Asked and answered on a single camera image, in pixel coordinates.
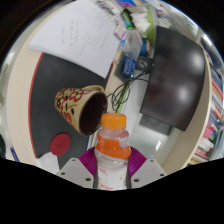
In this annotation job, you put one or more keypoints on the black red-edged desk mat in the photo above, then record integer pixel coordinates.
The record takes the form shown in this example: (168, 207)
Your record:
(46, 86)

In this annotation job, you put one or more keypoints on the small blue box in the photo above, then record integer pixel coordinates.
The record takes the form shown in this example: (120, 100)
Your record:
(129, 66)

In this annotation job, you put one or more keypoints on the white tissue pack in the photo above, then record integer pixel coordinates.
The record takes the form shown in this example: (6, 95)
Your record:
(140, 21)

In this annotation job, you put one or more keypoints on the small white paper napkin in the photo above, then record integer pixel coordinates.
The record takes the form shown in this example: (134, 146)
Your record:
(48, 163)

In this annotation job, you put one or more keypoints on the flat round red coaster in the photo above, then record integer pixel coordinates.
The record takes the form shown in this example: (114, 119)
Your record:
(60, 144)

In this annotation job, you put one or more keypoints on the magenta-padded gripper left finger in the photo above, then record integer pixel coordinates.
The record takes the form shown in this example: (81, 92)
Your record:
(76, 171)

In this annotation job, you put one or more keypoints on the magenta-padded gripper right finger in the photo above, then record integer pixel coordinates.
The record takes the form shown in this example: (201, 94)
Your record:
(148, 171)

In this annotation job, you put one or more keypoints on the white handwritten paper sheet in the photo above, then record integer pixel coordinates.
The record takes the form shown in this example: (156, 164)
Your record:
(76, 33)

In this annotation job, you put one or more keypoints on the orange-capped drink bottle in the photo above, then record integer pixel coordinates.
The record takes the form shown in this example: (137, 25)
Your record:
(112, 150)

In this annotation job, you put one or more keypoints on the black computer monitor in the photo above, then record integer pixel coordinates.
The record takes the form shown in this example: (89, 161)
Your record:
(175, 80)

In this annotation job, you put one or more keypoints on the floral patterned paper cup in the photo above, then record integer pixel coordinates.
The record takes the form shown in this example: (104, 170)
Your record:
(71, 105)

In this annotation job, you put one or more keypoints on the clear plastic box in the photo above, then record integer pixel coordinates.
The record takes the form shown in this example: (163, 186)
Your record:
(130, 45)

